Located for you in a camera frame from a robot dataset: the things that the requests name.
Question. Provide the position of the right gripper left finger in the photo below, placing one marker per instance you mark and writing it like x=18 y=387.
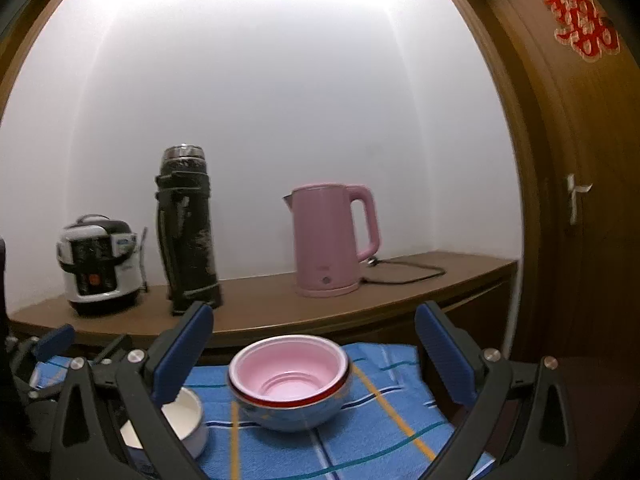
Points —
x=86 y=442

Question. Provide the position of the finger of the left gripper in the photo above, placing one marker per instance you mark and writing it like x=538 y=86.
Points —
x=22 y=360
x=110 y=361

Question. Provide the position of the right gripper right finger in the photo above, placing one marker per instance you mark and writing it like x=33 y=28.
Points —
x=522 y=406

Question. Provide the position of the white enamel bowl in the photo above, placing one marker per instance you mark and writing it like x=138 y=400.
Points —
x=185 y=416

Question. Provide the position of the silver rice cooker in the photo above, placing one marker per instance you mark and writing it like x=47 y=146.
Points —
x=100 y=260

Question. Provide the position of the pink plastic bowl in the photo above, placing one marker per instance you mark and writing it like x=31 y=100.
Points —
x=288 y=370

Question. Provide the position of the black thermos flask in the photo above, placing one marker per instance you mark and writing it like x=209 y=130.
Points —
x=184 y=231

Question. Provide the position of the blue plaid tablecloth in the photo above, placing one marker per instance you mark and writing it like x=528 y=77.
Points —
x=388 y=428

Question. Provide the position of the stainless steel bowl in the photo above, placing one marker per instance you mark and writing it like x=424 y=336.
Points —
x=294 y=418

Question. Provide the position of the brown wooden sideboard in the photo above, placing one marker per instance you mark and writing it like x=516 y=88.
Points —
x=474 y=290

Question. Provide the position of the pink electric kettle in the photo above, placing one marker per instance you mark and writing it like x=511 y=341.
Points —
x=327 y=260

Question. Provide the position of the right brown wooden door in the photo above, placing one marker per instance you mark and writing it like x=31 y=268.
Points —
x=580 y=293

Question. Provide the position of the red double happiness sticker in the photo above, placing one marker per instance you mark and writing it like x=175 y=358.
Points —
x=581 y=26

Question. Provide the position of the right silver door handle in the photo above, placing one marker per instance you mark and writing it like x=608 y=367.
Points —
x=573 y=190

